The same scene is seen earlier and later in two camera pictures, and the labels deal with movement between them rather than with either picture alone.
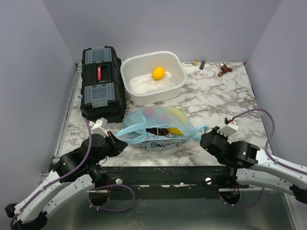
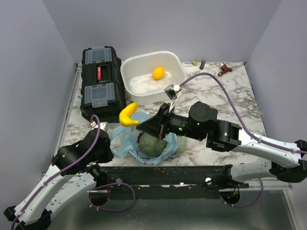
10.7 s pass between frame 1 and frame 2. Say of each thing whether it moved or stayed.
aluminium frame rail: stayed
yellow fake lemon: stayed
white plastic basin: stayed
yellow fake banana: moved
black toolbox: stayed
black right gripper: moved
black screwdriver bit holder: stayed
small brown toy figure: stayed
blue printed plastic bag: moved
